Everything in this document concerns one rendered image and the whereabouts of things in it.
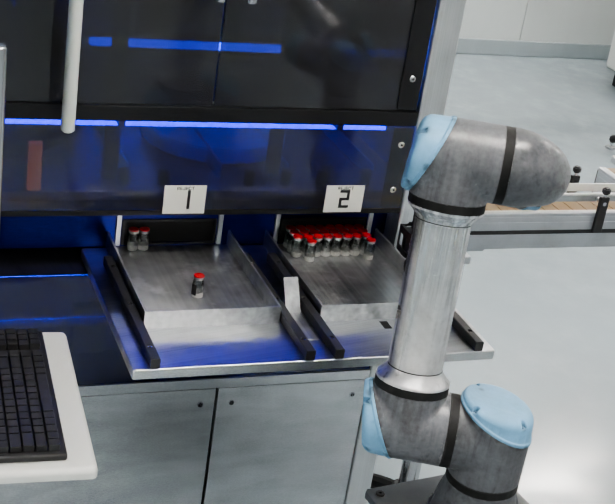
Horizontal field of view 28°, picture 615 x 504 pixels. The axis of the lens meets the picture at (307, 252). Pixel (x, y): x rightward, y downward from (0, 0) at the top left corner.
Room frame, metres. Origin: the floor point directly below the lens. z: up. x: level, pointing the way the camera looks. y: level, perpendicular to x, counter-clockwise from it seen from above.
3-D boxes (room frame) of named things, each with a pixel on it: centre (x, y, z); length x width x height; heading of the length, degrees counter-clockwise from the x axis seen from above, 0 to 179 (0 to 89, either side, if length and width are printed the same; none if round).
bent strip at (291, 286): (2.10, 0.00, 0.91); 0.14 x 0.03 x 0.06; 24
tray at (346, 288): (2.32, -0.09, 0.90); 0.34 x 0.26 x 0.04; 24
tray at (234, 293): (2.19, 0.22, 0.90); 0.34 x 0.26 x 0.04; 23
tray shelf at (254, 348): (2.19, 0.03, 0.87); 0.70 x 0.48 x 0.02; 113
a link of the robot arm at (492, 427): (1.68, -0.32, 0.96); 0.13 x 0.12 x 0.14; 87
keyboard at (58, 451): (1.82, 0.46, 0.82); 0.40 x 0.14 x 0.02; 20
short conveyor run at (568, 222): (2.78, -0.48, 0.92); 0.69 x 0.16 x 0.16; 113
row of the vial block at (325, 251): (2.42, -0.05, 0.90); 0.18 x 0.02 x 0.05; 114
